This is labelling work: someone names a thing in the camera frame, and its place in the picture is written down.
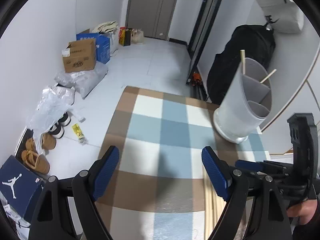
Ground wooden chopstick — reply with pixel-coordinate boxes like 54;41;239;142
240;49;246;75
260;69;277;83

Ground person's right hand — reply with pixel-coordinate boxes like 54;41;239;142
287;199;318;225

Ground checkered blue brown tablecloth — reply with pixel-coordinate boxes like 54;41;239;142
87;86;270;239

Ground black white sneakers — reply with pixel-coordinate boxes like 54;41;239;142
48;112;71;139

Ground white grey utensil holder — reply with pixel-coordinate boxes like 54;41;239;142
213;57;272;144

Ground clear plastic bags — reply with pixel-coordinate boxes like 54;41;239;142
26;86;85;154

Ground grey plastic parcel bag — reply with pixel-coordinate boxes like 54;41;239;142
54;62;108;99

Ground navy Jordan shoe box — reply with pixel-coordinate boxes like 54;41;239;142
0;155;44;223

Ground orange black tool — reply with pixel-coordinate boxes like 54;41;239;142
190;72;202;86

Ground brown cardboard box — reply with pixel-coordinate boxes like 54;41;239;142
61;38;97;73

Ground blue cardboard box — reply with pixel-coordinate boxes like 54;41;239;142
76;32;110;64

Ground black backpack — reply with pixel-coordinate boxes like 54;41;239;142
207;24;276;105

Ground white plastic bag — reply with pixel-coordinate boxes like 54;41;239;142
131;29;144;44

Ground grey sling bag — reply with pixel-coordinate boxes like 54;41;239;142
255;0;304;34

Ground grey brown entrance door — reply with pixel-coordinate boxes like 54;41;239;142
125;0;177;40

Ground black metal rack frame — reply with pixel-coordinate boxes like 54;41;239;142
186;0;222;85

